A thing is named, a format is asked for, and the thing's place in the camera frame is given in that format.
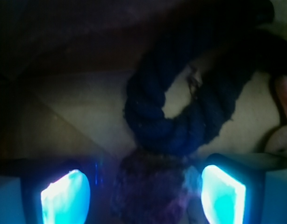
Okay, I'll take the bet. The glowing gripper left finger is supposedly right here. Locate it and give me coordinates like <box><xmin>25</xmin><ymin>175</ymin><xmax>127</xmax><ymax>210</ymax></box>
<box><xmin>20</xmin><ymin>161</ymin><xmax>97</xmax><ymax>224</ymax></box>

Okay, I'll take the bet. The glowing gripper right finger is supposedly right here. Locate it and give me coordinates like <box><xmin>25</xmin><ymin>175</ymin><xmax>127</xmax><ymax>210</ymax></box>
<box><xmin>199</xmin><ymin>153</ymin><xmax>267</xmax><ymax>224</ymax></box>

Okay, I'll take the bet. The pink plush bunny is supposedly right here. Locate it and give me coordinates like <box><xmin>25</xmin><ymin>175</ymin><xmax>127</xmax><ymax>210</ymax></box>
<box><xmin>265</xmin><ymin>75</ymin><xmax>287</xmax><ymax>153</ymax></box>

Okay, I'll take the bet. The brown paper bag bin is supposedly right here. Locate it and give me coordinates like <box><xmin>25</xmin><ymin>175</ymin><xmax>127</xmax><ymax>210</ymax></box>
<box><xmin>0</xmin><ymin>0</ymin><xmax>287</xmax><ymax>178</ymax></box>

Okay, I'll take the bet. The dark blue twisted rope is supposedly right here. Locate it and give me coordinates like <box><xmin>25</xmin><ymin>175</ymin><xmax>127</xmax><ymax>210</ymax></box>
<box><xmin>122</xmin><ymin>0</ymin><xmax>287</xmax><ymax>155</ymax></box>

